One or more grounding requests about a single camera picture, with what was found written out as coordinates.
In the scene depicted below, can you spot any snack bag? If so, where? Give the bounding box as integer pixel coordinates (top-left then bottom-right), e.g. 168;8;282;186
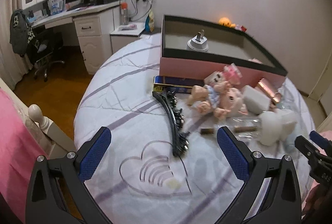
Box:
145;10;155;33

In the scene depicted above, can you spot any blue and gold box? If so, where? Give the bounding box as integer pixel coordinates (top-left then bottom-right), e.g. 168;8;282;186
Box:
153;75;204;94

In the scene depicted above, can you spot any black office chair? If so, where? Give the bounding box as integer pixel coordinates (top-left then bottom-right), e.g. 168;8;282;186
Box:
22;23;65;82

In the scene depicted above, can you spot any white travel plug adapter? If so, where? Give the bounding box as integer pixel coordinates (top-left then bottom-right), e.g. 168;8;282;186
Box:
186;29;209;52

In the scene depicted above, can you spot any dark jacket on chair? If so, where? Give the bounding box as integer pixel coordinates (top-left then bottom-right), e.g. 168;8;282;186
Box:
10;9;35;57

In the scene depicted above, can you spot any orange toy storage box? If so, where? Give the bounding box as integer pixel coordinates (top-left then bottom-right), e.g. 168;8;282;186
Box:
235;24;247;32

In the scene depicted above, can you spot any white cat night light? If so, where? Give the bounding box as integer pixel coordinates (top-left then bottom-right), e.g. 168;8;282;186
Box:
258;109;297;146

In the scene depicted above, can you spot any white quilted striped bedspread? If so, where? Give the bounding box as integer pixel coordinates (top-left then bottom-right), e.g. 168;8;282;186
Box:
74;35;312;223

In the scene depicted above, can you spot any pink pig doll figure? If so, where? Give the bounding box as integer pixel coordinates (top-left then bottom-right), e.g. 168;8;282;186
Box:
186;81;248;121

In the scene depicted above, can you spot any rose gold metallic cup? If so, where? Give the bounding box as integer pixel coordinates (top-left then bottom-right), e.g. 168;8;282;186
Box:
255;78;282;105

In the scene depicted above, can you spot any white desk with drawers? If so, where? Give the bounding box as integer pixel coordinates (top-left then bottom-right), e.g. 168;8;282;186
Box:
33;1;120;75

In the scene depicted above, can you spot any right hand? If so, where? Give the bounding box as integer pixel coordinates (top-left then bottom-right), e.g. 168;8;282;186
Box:
302;184;331;224

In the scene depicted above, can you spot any pink blanket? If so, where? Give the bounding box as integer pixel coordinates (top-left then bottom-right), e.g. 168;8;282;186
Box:
1;90;46;223

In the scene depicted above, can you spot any clear glass bottle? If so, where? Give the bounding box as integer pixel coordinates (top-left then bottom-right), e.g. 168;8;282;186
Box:
200;117;262;141

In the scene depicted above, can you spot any black rhinestone hair clip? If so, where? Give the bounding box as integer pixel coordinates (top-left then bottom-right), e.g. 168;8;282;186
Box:
152;90;190;157

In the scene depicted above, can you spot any small white side cabinet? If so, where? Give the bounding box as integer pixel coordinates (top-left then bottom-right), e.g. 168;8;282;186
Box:
110;22;145;53

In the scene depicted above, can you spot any pink and black storage box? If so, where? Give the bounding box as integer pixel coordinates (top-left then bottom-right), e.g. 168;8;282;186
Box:
159;15;288;88

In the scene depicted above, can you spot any orange capped water bottle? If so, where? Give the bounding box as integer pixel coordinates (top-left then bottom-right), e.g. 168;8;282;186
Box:
120;2;129;25

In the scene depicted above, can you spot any orange octopus plush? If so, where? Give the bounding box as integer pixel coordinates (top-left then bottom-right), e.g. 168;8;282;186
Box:
218;17;236;28

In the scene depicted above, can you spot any pink brick block figure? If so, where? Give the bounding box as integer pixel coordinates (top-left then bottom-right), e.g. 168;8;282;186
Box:
204;63;243;86

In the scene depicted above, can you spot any white charger block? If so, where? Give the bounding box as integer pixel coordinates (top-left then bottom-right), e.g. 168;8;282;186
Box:
241;85;271;114

